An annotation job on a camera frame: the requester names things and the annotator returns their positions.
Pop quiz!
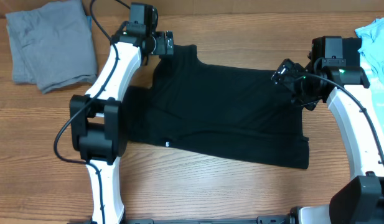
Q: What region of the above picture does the light blue t-shirt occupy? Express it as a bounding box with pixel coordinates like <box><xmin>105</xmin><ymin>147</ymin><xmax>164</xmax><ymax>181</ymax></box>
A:
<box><xmin>355</xmin><ymin>17</ymin><xmax>384</xmax><ymax>133</ymax></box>

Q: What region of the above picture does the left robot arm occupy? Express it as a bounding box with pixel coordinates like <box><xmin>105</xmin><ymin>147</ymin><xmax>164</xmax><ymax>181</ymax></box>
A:
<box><xmin>65</xmin><ymin>2</ymin><xmax>174</xmax><ymax>223</ymax></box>

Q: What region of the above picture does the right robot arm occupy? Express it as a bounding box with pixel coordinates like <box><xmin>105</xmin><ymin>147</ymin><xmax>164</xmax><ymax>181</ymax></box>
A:
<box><xmin>272</xmin><ymin>36</ymin><xmax>384</xmax><ymax>223</ymax></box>

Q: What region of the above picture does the black t-shirt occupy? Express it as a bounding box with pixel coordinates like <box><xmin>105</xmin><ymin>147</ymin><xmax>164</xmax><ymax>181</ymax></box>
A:
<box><xmin>124</xmin><ymin>45</ymin><xmax>309</xmax><ymax>169</ymax></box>

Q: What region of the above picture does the blue cloth under grey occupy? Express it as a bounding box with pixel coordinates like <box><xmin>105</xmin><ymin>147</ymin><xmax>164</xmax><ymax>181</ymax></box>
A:
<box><xmin>87</xmin><ymin>16</ymin><xmax>92</xmax><ymax>29</ymax></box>

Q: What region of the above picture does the black garment at right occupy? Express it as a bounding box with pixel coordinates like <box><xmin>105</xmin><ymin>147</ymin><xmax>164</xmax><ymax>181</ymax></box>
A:
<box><xmin>342</xmin><ymin>38</ymin><xmax>362</xmax><ymax>67</ymax></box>

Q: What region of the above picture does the folded grey cloth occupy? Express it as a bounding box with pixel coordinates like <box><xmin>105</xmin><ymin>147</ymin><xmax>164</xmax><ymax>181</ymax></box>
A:
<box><xmin>6</xmin><ymin>1</ymin><xmax>98</xmax><ymax>94</ymax></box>

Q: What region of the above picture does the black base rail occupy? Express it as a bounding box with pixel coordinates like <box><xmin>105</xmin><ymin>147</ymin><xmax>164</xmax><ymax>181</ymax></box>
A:
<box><xmin>67</xmin><ymin>215</ymin><xmax>345</xmax><ymax>224</ymax></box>

